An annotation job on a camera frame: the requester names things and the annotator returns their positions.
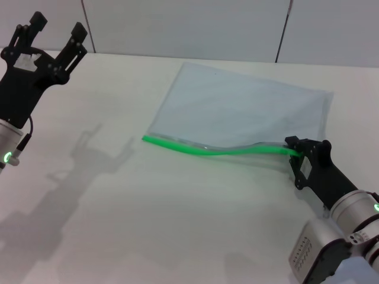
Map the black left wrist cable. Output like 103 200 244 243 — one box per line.
8 115 35 165

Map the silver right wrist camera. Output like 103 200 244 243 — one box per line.
288 220 352 284

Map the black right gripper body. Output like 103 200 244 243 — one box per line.
301 139 359 212

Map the clear green-zipper document bag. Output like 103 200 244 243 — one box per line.
142 62 335 166

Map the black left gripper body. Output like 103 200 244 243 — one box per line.
0 46 72 130

